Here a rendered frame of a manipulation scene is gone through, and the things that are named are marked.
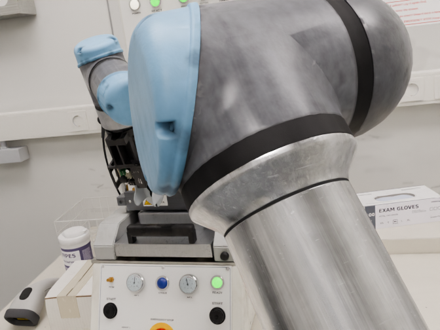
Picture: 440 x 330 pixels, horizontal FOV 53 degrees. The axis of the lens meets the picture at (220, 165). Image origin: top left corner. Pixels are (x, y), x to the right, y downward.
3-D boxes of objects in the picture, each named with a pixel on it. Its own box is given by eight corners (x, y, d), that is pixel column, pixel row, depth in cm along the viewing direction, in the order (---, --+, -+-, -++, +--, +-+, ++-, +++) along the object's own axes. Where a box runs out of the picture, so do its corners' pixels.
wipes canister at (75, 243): (76, 270, 135) (66, 224, 132) (102, 269, 134) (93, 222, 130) (61, 285, 127) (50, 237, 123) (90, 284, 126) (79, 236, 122)
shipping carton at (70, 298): (82, 288, 124) (76, 258, 121) (126, 287, 121) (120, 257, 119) (47, 330, 106) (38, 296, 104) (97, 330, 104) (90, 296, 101)
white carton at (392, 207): (351, 215, 140) (350, 193, 138) (423, 206, 140) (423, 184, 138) (365, 230, 128) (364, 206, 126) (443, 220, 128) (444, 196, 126)
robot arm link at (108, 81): (178, 68, 63) (153, 49, 72) (99, 82, 59) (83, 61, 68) (183, 118, 67) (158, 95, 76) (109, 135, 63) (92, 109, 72)
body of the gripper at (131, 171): (115, 192, 84) (93, 139, 77) (130, 165, 91) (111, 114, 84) (153, 190, 82) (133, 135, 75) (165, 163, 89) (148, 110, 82)
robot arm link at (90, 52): (75, 55, 67) (65, 42, 73) (100, 118, 73) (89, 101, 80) (124, 38, 69) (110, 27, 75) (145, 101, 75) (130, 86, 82)
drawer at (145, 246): (165, 209, 125) (160, 183, 123) (241, 208, 119) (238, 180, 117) (116, 259, 97) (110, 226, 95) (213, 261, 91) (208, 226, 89)
